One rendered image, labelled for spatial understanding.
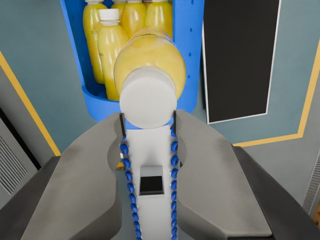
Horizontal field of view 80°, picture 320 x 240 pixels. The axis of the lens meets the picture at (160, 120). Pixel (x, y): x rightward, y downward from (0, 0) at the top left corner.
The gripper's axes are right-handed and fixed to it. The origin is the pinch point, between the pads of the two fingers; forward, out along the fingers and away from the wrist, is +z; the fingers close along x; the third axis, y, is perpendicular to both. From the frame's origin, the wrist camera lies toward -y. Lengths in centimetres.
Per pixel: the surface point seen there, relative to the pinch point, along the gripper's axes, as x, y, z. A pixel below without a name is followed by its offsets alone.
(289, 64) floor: 113, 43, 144
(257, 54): 76, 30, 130
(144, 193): -6, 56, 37
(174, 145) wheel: 7, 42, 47
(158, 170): 0, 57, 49
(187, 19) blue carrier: 6.6, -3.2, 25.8
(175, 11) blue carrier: 4.5, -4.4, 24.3
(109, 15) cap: -7.7, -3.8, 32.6
